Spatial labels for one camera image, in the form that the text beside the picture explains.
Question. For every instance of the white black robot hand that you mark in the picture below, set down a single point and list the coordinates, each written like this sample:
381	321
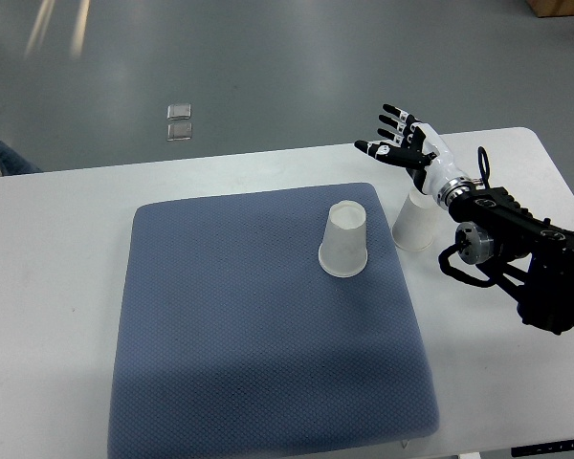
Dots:
415	146

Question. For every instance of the white paper cup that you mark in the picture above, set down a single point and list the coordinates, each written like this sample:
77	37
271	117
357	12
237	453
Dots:
414	227
343	249

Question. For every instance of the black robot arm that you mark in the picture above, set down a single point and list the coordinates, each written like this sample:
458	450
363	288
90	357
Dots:
500	243

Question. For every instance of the white paper cup on mat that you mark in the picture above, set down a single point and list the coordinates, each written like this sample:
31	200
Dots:
343	249

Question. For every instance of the wooden furniture corner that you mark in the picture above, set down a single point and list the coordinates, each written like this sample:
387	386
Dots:
551	8

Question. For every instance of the lower metal floor plate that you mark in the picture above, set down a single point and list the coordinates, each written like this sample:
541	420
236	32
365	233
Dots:
179	131

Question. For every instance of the metal floor plate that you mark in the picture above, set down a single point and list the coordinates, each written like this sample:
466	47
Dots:
179	131
178	111

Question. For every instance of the upper metal floor plate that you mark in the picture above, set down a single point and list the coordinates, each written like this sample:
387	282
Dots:
178	111

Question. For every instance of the blue textured mat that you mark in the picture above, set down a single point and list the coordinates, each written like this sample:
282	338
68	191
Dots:
234	341

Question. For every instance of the black table control panel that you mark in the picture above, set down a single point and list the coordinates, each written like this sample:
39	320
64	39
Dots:
544	448

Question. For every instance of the blue fabric object left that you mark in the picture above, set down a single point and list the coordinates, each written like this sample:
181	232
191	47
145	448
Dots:
11	163

